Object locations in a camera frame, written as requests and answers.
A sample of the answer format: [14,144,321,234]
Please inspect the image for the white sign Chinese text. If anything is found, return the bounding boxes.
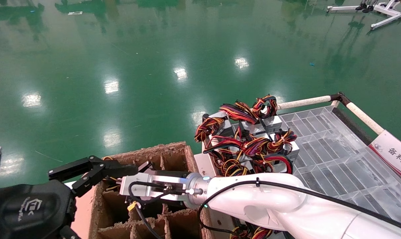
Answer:
[368,130,401,186]

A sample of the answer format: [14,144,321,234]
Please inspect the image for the white floor stand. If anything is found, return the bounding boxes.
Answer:
[327,0,401,31]

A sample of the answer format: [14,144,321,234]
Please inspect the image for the black cable yellow connector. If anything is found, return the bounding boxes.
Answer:
[127,181,188,239]

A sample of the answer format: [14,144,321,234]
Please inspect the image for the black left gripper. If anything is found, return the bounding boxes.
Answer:
[0,155,138,239]

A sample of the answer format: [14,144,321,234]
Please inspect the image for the brown divided cardboard box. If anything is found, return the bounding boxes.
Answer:
[89,141,217,239]

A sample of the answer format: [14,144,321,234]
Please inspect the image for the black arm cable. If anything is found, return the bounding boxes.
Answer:
[197,179,401,237]

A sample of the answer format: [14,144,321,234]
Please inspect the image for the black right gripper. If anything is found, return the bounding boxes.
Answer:
[137,161,190,176]

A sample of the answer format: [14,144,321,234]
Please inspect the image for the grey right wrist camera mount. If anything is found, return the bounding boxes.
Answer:
[119,174,188,200]

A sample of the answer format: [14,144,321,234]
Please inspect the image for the clear plastic divided tray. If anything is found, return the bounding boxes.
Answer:
[280,106,401,239]

